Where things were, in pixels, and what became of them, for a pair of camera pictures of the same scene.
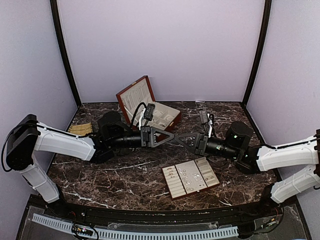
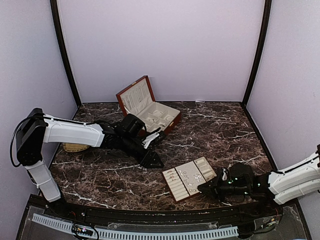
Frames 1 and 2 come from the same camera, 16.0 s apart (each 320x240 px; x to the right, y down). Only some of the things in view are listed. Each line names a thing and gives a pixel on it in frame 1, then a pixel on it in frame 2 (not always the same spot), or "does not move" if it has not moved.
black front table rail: x=66 y=210 does not move
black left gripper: x=151 y=141 to x=154 y=156
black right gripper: x=194 y=148 to x=214 y=190
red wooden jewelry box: x=164 y=117 does not move
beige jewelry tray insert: x=189 y=177 does not move
